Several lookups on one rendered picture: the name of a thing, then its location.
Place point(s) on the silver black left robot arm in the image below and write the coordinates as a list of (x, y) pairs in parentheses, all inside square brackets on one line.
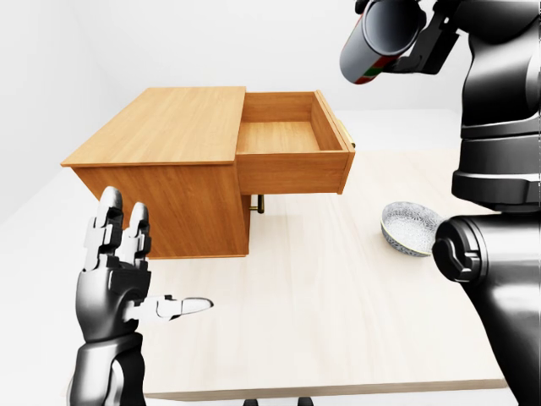
[(95, 372)]

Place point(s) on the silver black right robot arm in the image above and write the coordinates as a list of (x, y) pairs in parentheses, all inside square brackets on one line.
[(498, 84)]

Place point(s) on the wooden cabinet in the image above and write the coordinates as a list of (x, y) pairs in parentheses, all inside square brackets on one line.
[(160, 127)]

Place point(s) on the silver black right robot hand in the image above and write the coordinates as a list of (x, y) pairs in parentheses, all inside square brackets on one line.
[(435, 38)]

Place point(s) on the small dark shape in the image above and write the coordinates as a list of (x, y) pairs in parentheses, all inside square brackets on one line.
[(305, 402), (250, 402)]

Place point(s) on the wooden drawer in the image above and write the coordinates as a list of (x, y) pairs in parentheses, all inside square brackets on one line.
[(291, 173)]

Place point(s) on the patterned white blue bowl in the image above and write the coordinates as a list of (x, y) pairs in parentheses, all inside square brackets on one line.
[(408, 230)]

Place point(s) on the grey ketchup bottle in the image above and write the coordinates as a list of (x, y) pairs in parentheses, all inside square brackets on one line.
[(359, 51)]

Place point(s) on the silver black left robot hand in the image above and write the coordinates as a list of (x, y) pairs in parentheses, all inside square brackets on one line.
[(105, 296)]

